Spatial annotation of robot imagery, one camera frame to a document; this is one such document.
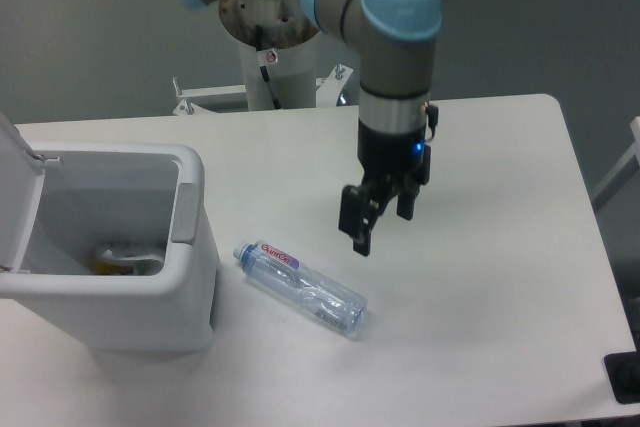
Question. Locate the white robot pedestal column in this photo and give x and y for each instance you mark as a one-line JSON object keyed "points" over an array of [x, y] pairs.
{"points": [[275, 39]]}

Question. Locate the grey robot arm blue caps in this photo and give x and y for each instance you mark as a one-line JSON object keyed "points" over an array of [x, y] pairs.
{"points": [[396, 44]]}

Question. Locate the white frame right edge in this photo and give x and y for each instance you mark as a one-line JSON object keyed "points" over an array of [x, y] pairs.
{"points": [[620, 173]]}

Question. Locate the white metal base frame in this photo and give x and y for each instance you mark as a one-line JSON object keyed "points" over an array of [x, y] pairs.
{"points": [[329, 91]]}

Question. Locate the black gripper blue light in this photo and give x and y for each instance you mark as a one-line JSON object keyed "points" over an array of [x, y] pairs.
{"points": [[391, 162]]}

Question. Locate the white open trash can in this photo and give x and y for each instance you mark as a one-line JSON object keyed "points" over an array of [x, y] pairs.
{"points": [[109, 242]]}

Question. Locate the clear plastic water bottle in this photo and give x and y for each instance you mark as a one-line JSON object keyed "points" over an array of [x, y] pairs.
{"points": [[291, 280]]}

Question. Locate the black object table corner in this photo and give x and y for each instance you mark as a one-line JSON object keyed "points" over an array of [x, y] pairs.
{"points": [[623, 373]]}

